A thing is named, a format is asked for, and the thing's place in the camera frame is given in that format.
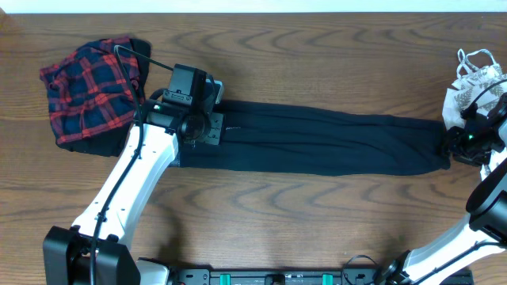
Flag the red navy plaid garment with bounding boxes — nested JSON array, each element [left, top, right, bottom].
[[39, 36, 146, 146]]

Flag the left black cable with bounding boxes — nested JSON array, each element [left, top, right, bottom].
[[89, 44, 175, 285]]

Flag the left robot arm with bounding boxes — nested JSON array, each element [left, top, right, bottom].
[[43, 64, 224, 284]]

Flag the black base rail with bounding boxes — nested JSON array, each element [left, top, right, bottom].
[[136, 255, 475, 285]]

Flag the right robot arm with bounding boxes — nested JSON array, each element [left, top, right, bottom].
[[373, 94, 506, 284]]

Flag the black leggings with red waistband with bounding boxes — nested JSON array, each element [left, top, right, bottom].
[[173, 101, 451, 177]]

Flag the white fern print garment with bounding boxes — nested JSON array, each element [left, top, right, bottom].
[[442, 49, 506, 180]]

